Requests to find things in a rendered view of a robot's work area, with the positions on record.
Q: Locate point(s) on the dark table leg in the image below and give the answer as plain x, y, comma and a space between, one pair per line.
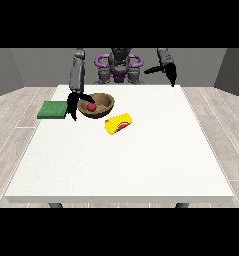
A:
182, 205
55, 205

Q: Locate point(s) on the grey robot trunk purple rings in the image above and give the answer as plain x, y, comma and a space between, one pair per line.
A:
119, 68

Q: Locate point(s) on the yellow cup with melon print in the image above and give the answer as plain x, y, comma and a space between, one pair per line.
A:
118, 123

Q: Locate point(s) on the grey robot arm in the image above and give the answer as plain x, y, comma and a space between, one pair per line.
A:
165, 57
77, 74

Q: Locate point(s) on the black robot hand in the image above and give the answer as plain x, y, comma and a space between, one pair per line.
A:
72, 101
169, 70

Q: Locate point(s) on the brown wooden bowl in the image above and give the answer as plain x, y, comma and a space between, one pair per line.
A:
98, 105

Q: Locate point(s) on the green square pad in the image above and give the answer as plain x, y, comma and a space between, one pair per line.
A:
52, 109

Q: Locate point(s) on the small red ball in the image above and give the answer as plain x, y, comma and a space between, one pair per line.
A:
91, 106

